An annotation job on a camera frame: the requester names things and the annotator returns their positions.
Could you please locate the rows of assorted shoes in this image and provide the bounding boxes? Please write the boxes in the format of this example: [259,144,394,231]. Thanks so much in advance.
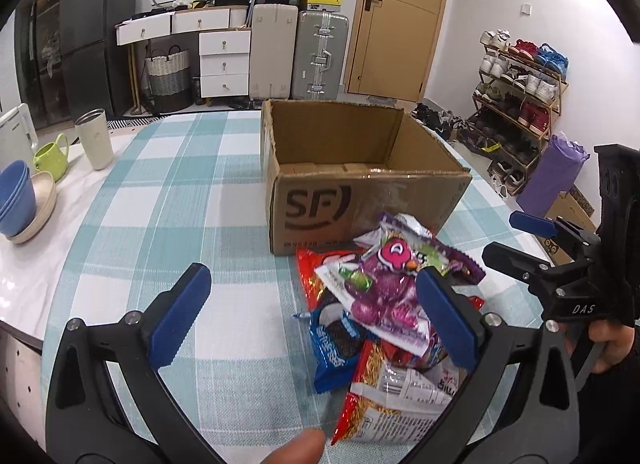
[465,29,570,195]

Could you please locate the printed brown carton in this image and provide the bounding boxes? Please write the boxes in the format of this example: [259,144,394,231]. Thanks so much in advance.
[542,188,607,266]

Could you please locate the teal checkered tablecloth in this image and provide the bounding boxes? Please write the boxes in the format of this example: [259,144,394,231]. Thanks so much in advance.
[42,109,551,464]

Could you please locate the person's right hand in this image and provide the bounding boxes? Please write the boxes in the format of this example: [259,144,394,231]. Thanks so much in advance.
[589,320,640,376]

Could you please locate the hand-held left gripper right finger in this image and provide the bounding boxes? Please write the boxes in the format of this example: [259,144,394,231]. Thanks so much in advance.
[400,266,581,464]

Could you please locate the woven laundry basket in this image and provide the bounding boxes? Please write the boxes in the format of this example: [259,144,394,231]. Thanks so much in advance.
[144,44,194,115]

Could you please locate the white desk with drawers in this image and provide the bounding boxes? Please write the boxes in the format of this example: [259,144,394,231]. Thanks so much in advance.
[115,6,252,101]

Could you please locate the black white patterned rug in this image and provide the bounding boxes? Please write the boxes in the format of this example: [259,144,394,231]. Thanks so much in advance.
[106,116,162,130]

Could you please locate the red cookie packet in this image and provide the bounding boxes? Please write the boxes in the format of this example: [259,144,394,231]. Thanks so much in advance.
[296,248,363,312]

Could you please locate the person's left hand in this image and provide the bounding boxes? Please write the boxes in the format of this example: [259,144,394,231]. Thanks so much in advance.
[259,429,329,464]

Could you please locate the white kettle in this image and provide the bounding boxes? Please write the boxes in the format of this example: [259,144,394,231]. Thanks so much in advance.
[0,103,39,175]

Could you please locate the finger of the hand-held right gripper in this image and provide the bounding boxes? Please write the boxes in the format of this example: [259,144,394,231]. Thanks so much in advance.
[509,211,602,267]
[481,241,568,297]

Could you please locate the metal shoe rack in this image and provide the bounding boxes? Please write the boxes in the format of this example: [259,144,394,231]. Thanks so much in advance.
[462,29,572,197]

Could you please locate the beige suitcase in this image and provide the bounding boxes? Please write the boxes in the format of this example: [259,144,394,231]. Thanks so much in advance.
[248,3,300,101]

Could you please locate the scattered dark shoes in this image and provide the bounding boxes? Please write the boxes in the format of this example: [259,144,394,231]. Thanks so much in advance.
[410,102,467,143]

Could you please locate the purple snack packet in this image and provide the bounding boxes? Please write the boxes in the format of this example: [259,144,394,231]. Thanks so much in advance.
[315,212,488,357]

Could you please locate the beige bowl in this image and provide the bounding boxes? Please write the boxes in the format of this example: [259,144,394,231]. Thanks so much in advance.
[7,171,59,245]

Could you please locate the black refrigerator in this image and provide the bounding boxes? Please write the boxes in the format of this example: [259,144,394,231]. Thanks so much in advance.
[59,0,145,118]

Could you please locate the blue bowl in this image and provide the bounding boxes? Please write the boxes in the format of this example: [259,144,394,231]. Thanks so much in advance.
[0,160,36,217]
[0,189,37,238]

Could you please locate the orange noodle snack packet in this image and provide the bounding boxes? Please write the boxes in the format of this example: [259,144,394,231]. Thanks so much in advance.
[330,339,473,446]

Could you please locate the silver suitcase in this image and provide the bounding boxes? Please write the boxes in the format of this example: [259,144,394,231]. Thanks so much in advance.
[291,9,350,101]

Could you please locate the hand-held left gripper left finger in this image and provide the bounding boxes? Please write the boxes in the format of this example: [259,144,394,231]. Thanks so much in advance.
[45,262,221,464]

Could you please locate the purple bag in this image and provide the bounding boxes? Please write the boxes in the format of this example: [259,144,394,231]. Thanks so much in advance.
[515,132,592,218]

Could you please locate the brown cardboard box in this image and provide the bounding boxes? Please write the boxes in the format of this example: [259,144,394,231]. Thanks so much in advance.
[260,99,473,256]

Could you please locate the wooden door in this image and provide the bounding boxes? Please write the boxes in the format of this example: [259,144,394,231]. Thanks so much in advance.
[342,0,457,103]

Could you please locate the cream tumbler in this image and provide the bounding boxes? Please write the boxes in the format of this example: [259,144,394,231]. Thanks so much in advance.
[74,109,114,171]

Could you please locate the dark glass cabinet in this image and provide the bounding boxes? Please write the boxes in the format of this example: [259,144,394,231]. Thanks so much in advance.
[14,0,71,131]

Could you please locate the blue cookie packet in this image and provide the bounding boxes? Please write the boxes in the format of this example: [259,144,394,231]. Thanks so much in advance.
[294,304,382,394]

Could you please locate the wooden handle broom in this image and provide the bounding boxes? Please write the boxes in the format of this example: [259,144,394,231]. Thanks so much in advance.
[128,41,142,116]

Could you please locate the green mug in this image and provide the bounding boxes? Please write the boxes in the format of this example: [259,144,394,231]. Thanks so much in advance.
[33,132,70,183]

